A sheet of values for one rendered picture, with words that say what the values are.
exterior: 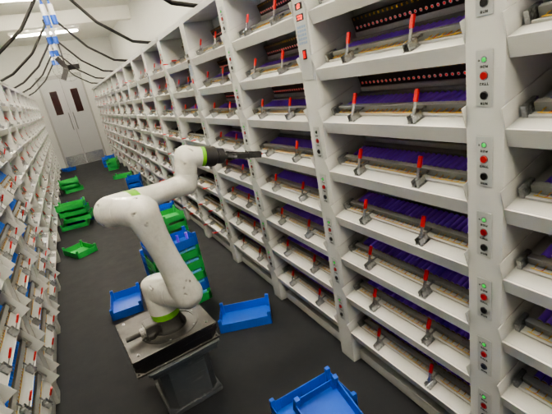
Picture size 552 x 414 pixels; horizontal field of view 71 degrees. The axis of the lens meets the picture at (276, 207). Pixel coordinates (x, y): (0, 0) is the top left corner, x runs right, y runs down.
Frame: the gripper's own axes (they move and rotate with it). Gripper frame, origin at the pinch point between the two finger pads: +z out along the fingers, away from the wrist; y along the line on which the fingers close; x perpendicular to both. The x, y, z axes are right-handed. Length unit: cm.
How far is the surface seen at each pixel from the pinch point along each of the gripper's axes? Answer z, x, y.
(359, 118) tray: 6, 18, 72
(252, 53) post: 7, 50, -16
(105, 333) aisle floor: -72, -114, -63
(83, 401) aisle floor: -88, -117, -9
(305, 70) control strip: -1, 36, 49
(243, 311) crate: 3, -98, -21
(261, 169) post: 12.0, -10.3, -15.9
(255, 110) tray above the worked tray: 7.5, 21.6, -13.8
